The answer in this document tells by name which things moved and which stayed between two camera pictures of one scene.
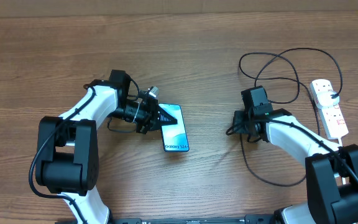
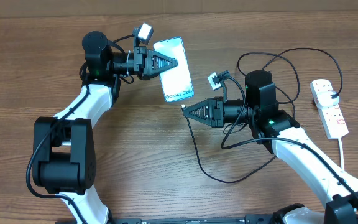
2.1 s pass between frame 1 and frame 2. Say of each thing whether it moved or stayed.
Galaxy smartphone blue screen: moved
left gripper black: moved
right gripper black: moved
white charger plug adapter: stayed
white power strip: stayed
